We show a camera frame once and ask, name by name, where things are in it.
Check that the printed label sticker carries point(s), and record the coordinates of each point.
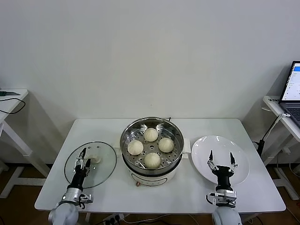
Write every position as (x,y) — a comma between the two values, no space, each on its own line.
(273,100)

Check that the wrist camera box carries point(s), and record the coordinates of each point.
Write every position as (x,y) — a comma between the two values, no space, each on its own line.
(86,199)
(225,198)

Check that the white side table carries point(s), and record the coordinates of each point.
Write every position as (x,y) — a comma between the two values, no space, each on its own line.
(23,93)
(272,106)

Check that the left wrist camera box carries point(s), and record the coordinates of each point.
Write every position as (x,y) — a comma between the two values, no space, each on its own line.
(86,199)

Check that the white power strip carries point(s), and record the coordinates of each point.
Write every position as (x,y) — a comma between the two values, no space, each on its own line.
(114,218)

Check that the grey open laptop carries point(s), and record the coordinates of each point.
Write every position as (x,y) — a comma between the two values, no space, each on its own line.
(293,82)

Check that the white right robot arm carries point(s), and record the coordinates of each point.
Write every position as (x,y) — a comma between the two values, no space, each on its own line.
(226,216)

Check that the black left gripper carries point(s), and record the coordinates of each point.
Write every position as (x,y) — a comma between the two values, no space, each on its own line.
(79,178)

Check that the stainless steel steamer basket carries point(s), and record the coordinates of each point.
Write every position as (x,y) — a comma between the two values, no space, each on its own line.
(133,131)

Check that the white wall plug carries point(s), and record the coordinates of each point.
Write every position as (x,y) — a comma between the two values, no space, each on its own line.
(287,150)

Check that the dark green flat tool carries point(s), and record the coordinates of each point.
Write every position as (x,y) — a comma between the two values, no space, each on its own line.
(9,93)

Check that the white electric cooker pot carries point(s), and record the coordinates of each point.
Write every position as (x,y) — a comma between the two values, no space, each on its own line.
(150,179)

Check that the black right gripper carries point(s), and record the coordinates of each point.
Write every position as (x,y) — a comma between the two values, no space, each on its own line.
(224,178)

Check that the round glass pot lid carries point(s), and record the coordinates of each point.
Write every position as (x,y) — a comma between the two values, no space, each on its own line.
(103,159)

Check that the white round plate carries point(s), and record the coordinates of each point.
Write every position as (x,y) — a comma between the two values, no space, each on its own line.
(199,154)

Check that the white steamed baozi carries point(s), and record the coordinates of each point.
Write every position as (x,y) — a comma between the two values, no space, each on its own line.
(150,134)
(166,144)
(135,147)
(152,160)

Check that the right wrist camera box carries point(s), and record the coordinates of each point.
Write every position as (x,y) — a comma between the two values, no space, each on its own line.
(225,198)

